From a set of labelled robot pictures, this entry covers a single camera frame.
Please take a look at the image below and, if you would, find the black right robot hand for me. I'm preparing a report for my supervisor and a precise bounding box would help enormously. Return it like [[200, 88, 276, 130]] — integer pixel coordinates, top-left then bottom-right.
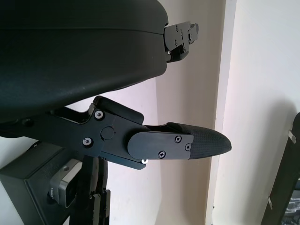
[[67, 156, 112, 225]]

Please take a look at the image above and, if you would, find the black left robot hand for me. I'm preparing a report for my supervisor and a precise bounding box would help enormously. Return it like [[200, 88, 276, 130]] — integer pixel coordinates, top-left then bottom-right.
[[0, 0, 233, 171]]

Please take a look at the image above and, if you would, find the small silver depth camera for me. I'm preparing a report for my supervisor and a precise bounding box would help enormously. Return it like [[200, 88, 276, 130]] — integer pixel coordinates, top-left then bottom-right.
[[48, 158, 83, 209]]

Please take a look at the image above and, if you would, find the dark background furniture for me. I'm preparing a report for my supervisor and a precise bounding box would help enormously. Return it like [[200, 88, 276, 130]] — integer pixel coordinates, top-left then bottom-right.
[[267, 112, 300, 225]]

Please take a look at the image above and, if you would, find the black camera box base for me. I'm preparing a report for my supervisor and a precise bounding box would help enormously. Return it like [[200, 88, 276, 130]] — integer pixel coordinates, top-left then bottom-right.
[[0, 144, 84, 225]]

